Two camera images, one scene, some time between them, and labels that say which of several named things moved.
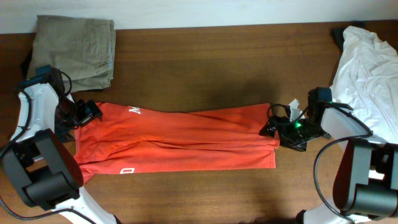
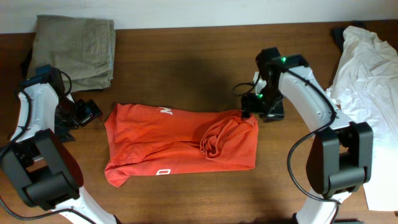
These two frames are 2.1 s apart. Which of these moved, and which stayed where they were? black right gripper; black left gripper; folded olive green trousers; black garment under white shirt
Moved: black right gripper
Stayed: folded olive green trousers; black garment under white shirt; black left gripper
